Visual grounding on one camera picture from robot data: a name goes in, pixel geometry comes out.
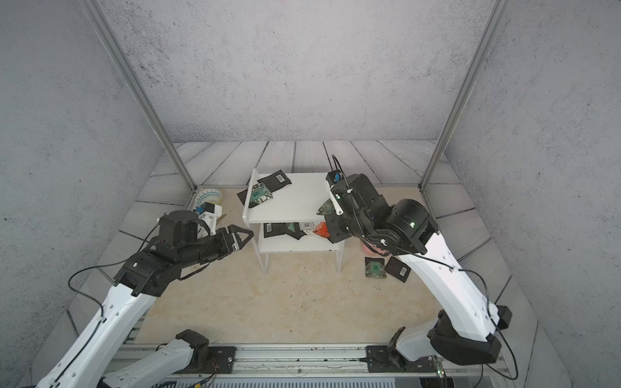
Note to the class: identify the red tea bag lower shelf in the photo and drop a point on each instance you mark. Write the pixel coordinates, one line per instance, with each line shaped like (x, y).
(322, 230)

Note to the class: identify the white two-tier shelf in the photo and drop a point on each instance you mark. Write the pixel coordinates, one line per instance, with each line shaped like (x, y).
(297, 202)

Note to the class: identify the small patterned bowl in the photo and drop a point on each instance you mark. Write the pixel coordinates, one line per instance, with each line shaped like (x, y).
(212, 196)

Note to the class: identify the pink tray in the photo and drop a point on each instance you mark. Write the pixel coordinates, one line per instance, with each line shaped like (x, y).
(370, 250)

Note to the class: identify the green label tea bag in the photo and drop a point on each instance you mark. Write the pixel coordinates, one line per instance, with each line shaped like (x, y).
(375, 268)
(259, 195)

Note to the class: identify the black barcode bag lower shelf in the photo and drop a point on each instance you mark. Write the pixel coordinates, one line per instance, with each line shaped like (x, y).
(274, 229)

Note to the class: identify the black barcode tea bag top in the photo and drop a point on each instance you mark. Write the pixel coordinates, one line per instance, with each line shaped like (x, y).
(275, 181)

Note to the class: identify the right metal frame post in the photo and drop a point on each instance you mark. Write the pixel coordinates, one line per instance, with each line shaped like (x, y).
(482, 50)

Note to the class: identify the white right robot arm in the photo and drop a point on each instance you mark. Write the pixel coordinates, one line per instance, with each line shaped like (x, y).
(467, 330)

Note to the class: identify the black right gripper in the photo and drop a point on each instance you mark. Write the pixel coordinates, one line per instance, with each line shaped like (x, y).
(336, 234)

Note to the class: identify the metal base rail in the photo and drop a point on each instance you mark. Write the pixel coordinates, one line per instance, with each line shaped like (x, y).
(330, 365)

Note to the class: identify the metal frame post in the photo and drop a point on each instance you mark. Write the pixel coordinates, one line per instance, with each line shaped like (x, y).
(482, 50)
(103, 30)

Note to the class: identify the black barcode tea bag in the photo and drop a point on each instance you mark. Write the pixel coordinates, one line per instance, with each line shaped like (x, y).
(398, 269)
(275, 181)

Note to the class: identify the green tea bag under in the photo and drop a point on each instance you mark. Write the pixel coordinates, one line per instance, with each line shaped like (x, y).
(326, 208)

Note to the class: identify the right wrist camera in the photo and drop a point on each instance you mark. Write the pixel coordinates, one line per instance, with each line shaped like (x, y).
(355, 193)

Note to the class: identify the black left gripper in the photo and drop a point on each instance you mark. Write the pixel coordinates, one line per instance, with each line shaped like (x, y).
(236, 242)

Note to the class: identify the left metal frame post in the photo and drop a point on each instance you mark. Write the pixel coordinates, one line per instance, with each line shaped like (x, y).
(103, 30)

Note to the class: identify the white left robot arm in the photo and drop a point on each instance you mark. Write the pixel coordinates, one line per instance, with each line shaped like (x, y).
(180, 239)

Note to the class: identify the white tea bag lower shelf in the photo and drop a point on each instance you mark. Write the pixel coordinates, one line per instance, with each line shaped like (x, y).
(308, 227)

